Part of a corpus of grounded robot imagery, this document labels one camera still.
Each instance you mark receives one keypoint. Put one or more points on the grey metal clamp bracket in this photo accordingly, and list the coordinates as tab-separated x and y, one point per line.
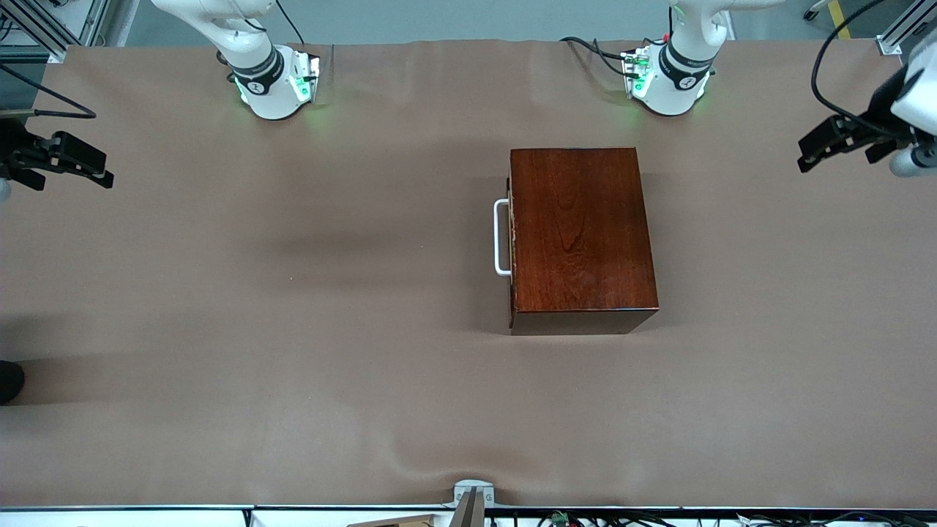
472	489

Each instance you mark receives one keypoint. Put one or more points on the brown table cloth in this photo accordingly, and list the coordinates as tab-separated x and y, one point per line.
366	402

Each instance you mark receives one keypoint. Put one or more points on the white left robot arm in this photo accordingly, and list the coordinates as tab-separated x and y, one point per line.
677	91

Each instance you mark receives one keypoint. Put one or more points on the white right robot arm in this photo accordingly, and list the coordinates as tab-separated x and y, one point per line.
271	95

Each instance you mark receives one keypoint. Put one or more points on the black caster wheel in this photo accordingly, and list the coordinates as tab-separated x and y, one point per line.
812	11

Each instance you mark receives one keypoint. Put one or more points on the aluminium frame profile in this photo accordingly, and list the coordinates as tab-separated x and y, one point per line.
897	38
36	29

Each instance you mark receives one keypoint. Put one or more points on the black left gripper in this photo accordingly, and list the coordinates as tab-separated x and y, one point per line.
881	124

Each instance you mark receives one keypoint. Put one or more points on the brown cardboard piece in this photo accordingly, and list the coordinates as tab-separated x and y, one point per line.
402	522

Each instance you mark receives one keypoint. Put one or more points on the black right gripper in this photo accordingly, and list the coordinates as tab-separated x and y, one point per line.
13	151

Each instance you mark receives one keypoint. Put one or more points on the black rounded object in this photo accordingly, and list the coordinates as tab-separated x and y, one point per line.
9	382

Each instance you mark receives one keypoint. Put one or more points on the dark brown wooden cabinet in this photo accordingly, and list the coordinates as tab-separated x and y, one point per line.
585	234

